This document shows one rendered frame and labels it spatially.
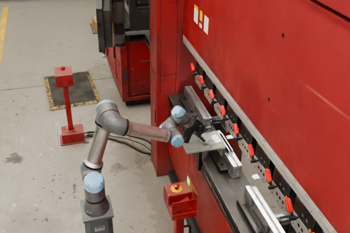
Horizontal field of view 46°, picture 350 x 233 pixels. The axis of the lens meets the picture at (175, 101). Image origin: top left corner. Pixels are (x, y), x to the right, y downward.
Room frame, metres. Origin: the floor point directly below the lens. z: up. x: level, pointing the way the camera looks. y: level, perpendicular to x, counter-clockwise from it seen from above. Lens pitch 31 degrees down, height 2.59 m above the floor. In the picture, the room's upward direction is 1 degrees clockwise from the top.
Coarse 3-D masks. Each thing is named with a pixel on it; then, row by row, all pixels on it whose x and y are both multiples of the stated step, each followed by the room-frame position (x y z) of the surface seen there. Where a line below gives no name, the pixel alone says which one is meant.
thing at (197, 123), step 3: (195, 117) 2.14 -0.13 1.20; (195, 120) 2.12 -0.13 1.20; (198, 120) 2.12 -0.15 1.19; (195, 123) 2.11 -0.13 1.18; (198, 123) 2.13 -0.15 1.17; (201, 123) 2.13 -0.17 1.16; (192, 126) 2.09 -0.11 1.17; (195, 126) 2.12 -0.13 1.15; (198, 126) 2.13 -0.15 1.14; (201, 126) 2.13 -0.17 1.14; (204, 126) 2.12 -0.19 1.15; (195, 129) 2.12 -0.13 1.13; (198, 129) 2.11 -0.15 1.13; (201, 129) 2.11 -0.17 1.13; (204, 129) 2.13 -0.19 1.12; (207, 129) 2.13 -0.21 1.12; (195, 132) 2.10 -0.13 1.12; (198, 132) 2.11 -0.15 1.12; (201, 132) 2.13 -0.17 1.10
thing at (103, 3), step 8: (96, 0) 3.20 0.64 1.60; (104, 0) 3.28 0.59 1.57; (96, 8) 2.99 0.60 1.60; (104, 8) 3.07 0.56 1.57; (96, 16) 2.99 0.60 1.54; (104, 16) 3.02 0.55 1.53; (104, 24) 3.02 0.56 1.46; (112, 24) 3.32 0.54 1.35; (104, 32) 3.02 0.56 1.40; (104, 40) 2.99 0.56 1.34; (104, 48) 2.99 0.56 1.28
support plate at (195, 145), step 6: (210, 132) 2.28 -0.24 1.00; (216, 132) 2.28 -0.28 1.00; (192, 138) 2.20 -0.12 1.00; (186, 144) 2.13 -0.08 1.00; (192, 144) 2.14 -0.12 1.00; (198, 144) 2.14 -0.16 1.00; (216, 144) 2.14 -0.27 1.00; (222, 144) 2.14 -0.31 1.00; (186, 150) 2.07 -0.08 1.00; (192, 150) 2.07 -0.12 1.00; (198, 150) 2.07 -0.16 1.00; (204, 150) 2.08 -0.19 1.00; (210, 150) 2.09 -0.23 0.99
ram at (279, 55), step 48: (192, 0) 2.82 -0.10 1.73; (240, 0) 2.08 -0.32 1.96; (288, 0) 1.64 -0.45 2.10; (240, 48) 2.02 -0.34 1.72; (288, 48) 1.58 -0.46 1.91; (336, 48) 1.30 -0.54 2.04; (240, 96) 1.95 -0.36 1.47; (288, 96) 1.52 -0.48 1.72; (336, 96) 1.25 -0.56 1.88; (288, 144) 1.46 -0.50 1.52; (336, 144) 1.19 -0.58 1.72; (336, 192) 1.13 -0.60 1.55
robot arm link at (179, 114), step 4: (176, 108) 2.09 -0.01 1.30; (180, 108) 2.07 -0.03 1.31; (172, 112) 2.07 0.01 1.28; (176, 112) 2.06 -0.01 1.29; (180, 112) 2.05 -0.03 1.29; (184, 112) 2.07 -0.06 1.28; (172, 116) 2.07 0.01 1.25; (176, 116) 2.05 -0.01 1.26; (180, 116) 2.05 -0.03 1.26; (184, 116) 2.06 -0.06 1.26; (188, 116) 2.08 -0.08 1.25; (176, 120) 2.05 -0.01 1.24; (180, 120) 2.05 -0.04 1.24; (184, 120) 2.06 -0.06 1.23; (188, 120) 2.07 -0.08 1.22; (184, 124) 2.07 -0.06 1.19
